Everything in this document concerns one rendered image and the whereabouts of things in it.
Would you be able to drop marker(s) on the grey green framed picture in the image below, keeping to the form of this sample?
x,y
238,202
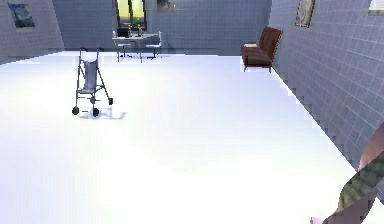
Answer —
x,y
165,5

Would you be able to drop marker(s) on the tan framed picture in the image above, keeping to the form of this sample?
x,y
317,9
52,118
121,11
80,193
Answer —
x,y
304,12

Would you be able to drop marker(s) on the brown sofa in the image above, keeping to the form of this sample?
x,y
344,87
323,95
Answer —
x,y
263,50

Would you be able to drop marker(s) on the white framed picture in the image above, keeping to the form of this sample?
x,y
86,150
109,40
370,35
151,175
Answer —
x,y
376,6

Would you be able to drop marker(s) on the grey wheeled stroller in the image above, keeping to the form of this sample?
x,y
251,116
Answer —
x,y
90,75

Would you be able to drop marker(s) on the black laptop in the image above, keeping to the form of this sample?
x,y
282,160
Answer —
x,y
123,32

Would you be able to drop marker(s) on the green house plant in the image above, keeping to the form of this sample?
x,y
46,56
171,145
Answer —
x,y
136,24

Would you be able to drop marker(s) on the grey dining table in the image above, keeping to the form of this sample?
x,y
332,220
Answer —
x,y
135,39

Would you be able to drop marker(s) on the dark framed window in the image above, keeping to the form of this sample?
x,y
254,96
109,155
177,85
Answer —
x,y
130,11

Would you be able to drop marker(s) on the blue night sky painting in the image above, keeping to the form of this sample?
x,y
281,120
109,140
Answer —
x,y
21,15

